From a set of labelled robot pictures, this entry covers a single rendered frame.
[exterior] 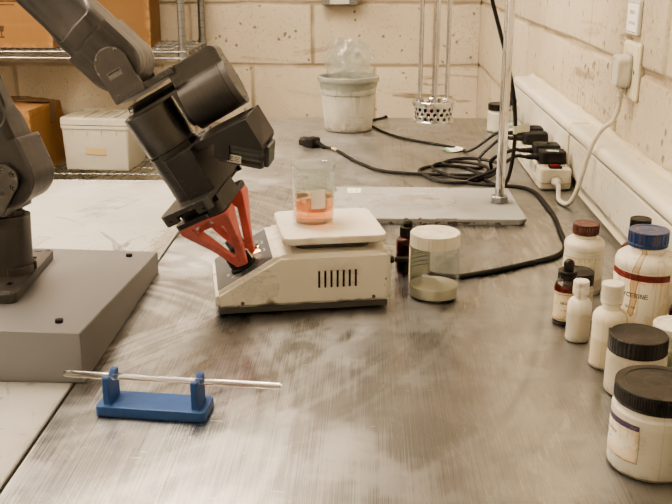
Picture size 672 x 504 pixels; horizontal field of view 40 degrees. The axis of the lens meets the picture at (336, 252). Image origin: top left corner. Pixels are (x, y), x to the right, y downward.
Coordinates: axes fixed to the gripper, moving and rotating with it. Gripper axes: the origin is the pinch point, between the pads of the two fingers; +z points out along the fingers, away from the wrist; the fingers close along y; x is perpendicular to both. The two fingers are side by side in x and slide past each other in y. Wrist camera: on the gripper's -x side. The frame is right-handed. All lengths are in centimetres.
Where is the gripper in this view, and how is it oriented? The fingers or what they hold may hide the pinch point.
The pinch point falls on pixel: (242, 253)
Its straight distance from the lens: 106.1
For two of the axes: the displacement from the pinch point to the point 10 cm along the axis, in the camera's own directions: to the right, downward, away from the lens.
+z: 4.9, 8.0, 3.4
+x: -8.4, 3.3, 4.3
